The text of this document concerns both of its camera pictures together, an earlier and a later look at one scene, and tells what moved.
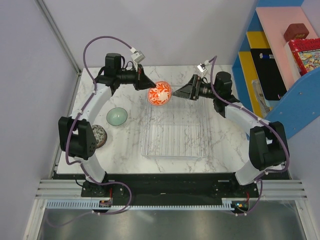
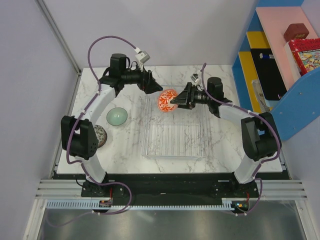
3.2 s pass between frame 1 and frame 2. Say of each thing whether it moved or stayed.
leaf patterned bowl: stayed
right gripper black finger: moved
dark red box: stayed
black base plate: stayed
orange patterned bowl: moved
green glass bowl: stayed
